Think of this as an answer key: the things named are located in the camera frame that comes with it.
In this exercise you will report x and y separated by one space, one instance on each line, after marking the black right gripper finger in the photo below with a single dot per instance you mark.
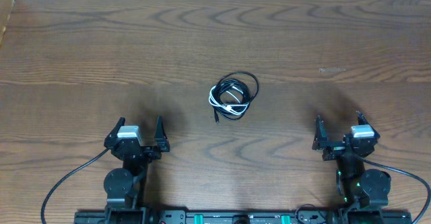
321 139
361 118

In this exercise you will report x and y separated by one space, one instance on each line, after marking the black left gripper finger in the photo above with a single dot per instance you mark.
161 137
111 138

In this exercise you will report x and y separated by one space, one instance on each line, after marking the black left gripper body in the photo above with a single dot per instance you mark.
149 155

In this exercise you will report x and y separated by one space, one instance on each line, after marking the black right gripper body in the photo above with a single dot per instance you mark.
334 150

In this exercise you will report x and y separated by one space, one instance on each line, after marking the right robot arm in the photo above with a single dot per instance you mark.
365 191

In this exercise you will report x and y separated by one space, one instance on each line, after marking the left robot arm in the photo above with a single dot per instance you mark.
125 185

